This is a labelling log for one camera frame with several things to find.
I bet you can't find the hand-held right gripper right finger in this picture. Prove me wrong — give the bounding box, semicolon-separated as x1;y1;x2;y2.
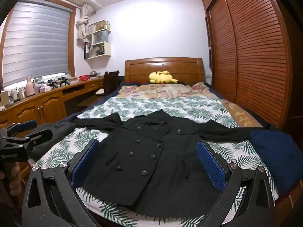
196;140;283;227

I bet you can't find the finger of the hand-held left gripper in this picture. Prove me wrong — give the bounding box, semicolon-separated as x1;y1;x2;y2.
0;120;37;139
3;129;54;159

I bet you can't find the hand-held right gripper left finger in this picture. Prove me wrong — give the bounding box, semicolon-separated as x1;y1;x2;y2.
21;138;101;227

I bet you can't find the black button coat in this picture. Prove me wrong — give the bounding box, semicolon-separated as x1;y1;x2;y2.
72;109;268;206

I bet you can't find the person's left hand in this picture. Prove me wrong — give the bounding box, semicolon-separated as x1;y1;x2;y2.
9;164;25;195

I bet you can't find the folded grey garment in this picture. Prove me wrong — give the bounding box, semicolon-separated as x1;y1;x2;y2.
30;122;76;161

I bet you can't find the wooden desk cabinet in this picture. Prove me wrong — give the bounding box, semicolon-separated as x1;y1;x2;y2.
0;76;106;171

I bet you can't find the group of small bottles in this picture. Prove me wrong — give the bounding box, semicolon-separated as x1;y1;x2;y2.
0;87;26;110

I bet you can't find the pink bottle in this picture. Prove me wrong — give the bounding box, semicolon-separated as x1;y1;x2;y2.
25;76;36;97

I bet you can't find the orange printed blanket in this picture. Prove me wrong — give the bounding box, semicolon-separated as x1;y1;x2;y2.
221;97;263;128

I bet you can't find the leaf print blanket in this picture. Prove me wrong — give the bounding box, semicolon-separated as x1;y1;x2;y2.
35;95;278;227

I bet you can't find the folded navy garment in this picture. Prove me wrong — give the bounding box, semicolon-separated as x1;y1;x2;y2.
248;129;303;200

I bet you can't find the grey window blind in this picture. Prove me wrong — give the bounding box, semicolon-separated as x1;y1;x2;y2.
2;1;73;86

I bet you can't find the floral blanket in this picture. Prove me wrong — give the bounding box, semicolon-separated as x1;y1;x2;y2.
116;82;220;98

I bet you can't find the yellow plush toy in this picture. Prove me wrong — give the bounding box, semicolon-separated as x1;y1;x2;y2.
149;71;178;84

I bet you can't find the wooden bed headboard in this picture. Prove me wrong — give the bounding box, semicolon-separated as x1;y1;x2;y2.
125;57;205;84

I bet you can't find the tied beige curtain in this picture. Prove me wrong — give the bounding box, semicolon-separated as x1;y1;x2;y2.
76;3;96;39

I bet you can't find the wooden louvred wardrobe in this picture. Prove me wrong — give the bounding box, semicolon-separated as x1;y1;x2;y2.
201;0;294;128

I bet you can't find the white wall shelf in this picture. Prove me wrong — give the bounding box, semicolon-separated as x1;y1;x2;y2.
83;20;112;61

